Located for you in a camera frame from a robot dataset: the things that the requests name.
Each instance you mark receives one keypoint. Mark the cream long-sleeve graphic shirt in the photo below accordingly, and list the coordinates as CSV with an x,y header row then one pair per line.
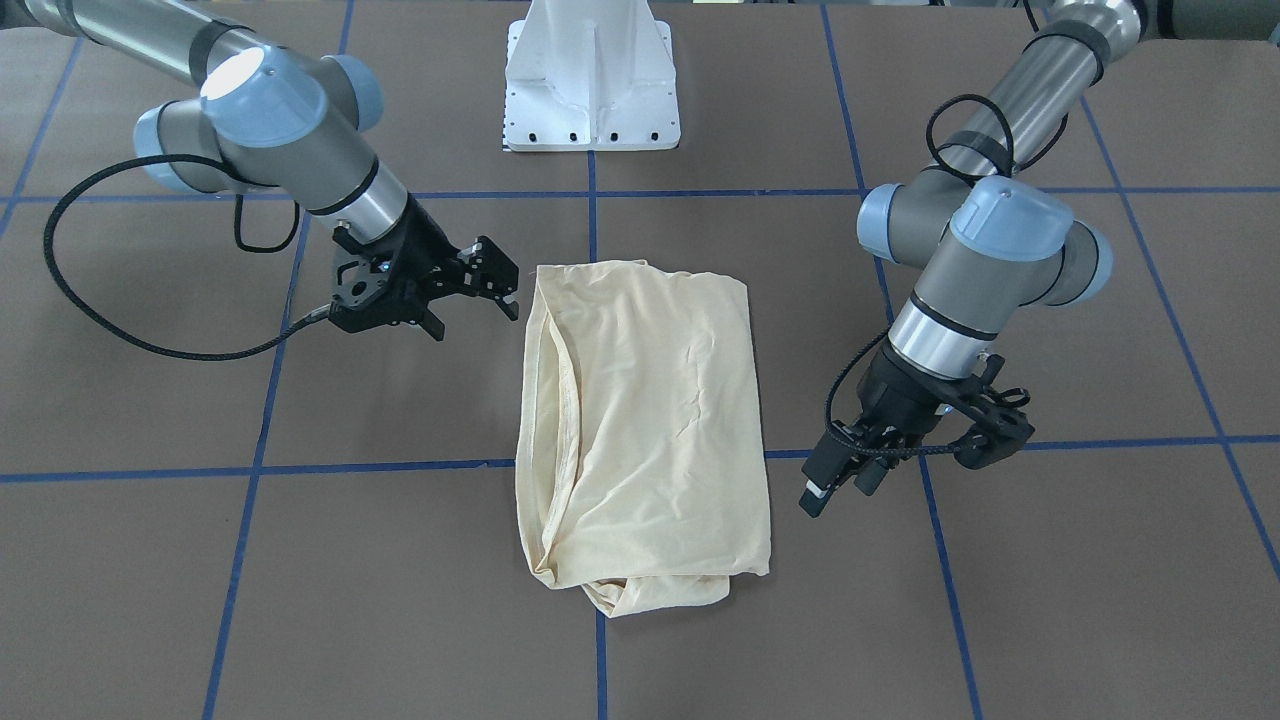
x,y
640,467

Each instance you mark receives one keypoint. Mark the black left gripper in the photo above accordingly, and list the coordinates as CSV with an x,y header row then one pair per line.
x,y
897,393

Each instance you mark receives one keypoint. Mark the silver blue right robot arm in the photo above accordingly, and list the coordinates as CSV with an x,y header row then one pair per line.
x,y
269,118

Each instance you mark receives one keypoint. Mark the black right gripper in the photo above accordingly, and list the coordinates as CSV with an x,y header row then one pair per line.
x,y
424,255

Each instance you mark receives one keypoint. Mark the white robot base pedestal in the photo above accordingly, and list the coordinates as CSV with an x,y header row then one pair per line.
x,y
590,76

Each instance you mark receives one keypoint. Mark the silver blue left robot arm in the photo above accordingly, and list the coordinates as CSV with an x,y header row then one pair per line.
x,y
986,243

